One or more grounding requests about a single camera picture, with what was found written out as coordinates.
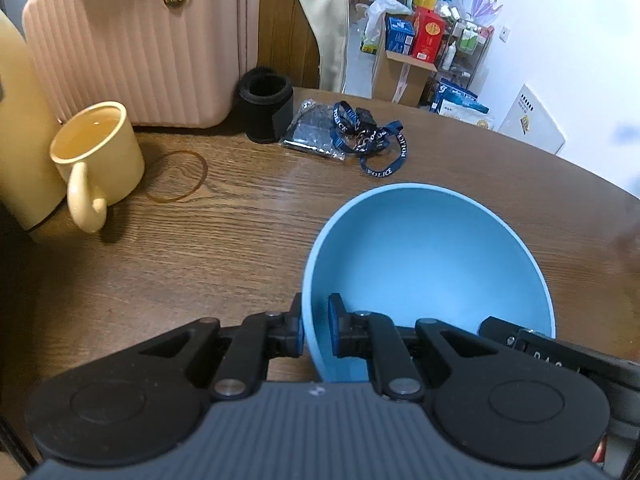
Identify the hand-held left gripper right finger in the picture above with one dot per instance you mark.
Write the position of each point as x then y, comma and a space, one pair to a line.
334, 327

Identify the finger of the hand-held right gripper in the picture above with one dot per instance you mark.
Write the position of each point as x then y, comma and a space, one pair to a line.
535, 347

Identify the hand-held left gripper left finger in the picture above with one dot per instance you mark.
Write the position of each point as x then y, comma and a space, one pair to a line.
299, 332

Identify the blue ribbed bowl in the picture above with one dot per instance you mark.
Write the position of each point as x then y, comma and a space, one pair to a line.
425, 260

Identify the brown rubber band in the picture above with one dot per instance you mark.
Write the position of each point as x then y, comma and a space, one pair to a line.
206, 174

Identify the clear plastic bag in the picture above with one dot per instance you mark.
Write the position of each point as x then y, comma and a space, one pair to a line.
310, 135

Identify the black cup sleeve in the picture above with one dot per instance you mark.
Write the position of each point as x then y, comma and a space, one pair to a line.
265, 110

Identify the cardboard box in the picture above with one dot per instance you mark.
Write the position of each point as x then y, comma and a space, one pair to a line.
395, 77

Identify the yellow mug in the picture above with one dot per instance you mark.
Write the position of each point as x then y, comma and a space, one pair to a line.
107, 160

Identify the blue white packet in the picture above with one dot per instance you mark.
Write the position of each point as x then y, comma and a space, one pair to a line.
457, 95

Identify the brown wooden chair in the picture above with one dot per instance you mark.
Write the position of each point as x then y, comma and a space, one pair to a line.
285, 35

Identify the blue carton box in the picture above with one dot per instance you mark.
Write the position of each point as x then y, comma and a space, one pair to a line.
400, 35

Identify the red carton box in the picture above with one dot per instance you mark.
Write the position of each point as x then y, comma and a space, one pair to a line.
427, 35

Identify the pink ribbed suitcase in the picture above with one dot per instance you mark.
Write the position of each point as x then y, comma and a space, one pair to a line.
140, 60

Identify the white plastic bag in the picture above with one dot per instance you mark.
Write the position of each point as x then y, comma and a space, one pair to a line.
380, 10

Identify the white wall socket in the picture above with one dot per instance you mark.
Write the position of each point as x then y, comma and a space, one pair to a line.
503, 34

